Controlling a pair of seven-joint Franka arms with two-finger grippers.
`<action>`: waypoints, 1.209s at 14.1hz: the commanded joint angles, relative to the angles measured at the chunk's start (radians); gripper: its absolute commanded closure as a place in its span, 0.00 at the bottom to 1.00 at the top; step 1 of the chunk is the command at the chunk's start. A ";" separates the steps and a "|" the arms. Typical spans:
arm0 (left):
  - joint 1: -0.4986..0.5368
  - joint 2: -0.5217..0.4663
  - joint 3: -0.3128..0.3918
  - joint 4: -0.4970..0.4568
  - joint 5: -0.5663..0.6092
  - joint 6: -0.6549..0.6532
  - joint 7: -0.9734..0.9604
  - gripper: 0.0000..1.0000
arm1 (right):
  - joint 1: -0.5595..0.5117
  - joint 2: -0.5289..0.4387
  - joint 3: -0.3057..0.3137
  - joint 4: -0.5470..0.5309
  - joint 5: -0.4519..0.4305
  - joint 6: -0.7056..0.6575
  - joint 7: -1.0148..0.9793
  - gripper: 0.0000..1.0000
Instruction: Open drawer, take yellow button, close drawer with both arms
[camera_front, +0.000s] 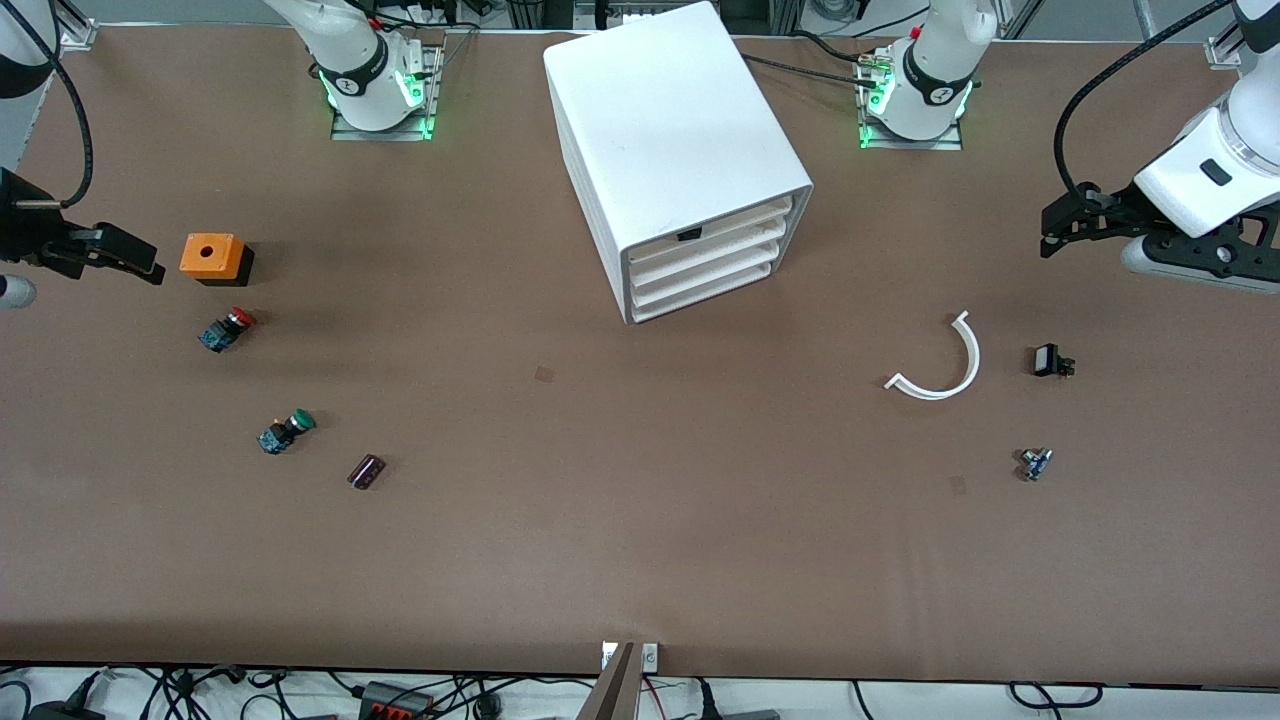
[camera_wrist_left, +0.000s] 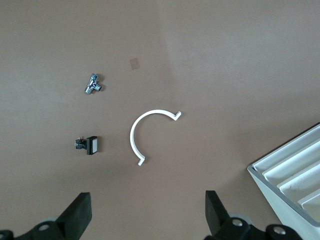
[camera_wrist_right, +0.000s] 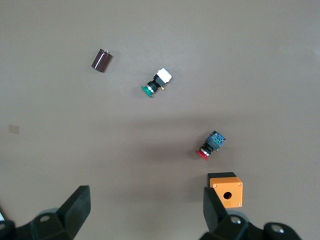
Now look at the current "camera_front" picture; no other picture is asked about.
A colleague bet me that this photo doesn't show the white plastic drawer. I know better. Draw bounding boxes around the white plastic drawer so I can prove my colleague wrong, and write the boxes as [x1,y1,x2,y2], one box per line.
[628,222,796,293]
[625,196,798,273]
[632,262,777,324]
[630,243,783,309]

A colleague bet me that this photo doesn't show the white drawer cabinet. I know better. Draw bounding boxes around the white drawer cabinet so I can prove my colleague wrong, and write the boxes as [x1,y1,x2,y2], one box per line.
[543,0,814,326]

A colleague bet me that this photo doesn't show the white curved plastic piece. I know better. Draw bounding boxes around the white curved plastic piece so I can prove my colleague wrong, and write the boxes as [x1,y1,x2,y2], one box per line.
[884,309,982,402]

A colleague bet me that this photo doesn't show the black power strip red switches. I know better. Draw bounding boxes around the black power strip red switches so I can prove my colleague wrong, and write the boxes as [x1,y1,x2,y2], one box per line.
[358,681,437,720]

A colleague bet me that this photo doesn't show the orange button enclosure box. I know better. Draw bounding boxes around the orange button enclosure box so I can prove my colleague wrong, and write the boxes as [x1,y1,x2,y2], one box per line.
[179,233,255,288]

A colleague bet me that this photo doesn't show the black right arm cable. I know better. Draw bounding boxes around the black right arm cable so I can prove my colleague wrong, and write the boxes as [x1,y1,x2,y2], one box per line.
[30,0,95,208]

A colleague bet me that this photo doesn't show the red push button switch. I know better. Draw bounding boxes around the red push button switch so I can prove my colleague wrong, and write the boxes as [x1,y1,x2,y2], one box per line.
[197,307,258,354]

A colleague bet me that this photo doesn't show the green push button switch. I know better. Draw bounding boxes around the green push button switch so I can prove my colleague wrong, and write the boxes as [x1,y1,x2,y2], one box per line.
[257,408,318,457]

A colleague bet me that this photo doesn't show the black table cable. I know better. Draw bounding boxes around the black table cable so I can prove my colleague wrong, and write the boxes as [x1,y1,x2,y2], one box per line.
[745,52,886,89]

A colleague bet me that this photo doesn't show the black looped cable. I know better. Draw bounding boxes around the black looped cable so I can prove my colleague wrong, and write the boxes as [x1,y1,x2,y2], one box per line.
[1007,681,1107,712]

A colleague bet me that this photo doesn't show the white small bracket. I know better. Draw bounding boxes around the white small bracket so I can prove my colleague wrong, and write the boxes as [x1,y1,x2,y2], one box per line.
[600,642,660,673]

